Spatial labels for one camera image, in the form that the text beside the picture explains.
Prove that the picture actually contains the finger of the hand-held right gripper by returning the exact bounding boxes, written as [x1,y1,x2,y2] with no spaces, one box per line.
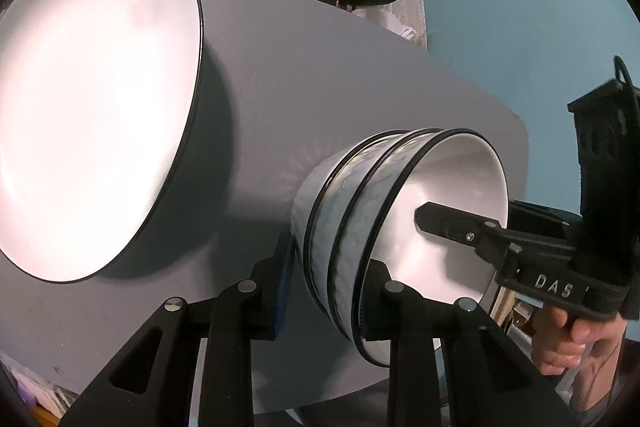
[414,201,582,276]
[507,199,583,240]

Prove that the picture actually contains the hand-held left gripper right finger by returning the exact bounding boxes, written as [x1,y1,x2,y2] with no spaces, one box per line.
[360,258,582,427]

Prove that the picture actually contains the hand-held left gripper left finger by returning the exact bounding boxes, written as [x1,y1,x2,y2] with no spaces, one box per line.
[59,231,296,427]

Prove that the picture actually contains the white bowl black rim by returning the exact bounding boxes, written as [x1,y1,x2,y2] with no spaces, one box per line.
[289,130,411,268]
[325,127,511,367]
[304,128,448,328]

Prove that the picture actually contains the white plate black rim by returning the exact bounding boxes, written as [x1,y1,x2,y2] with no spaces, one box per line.
[0,0,205,285]

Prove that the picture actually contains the person's right forearm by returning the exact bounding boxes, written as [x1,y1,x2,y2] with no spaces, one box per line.
[570,322,632,414]

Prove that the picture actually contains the person's right hand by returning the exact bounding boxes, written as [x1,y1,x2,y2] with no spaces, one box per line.
[531,303,627,374]

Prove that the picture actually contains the wooden board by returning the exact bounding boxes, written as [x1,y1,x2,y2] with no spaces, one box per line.
[492,284,533,338]

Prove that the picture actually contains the white plastic bag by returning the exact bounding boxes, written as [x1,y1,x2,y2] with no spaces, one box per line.
[365,2,428,50]

